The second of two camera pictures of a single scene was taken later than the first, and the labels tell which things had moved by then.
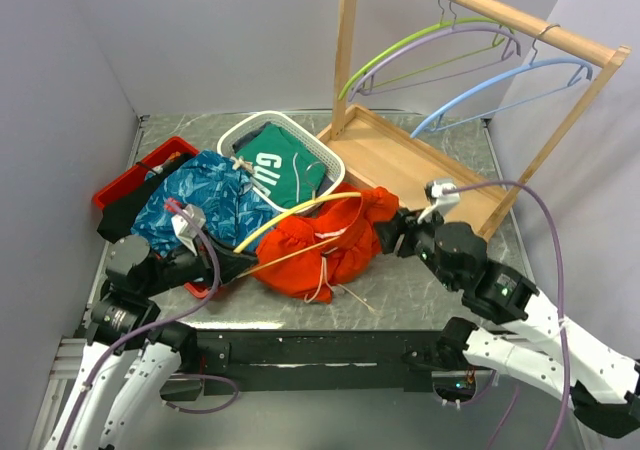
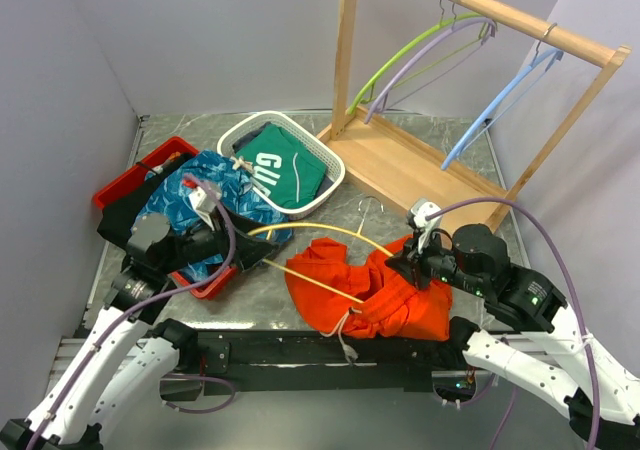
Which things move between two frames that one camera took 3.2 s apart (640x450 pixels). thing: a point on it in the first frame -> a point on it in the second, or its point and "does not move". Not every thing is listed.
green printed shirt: x=283 y=166 does not move
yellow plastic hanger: x=303 y=204 -> x=357 y=233
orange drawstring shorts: x=317 y=253 -> x=393 y=306
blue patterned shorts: x=217 y=186 does not move
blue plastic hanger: x=585 y=65 -> x=472 y=135
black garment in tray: x=117 y=215 does not move
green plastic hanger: x=442 y=25 -> x=441 y=25
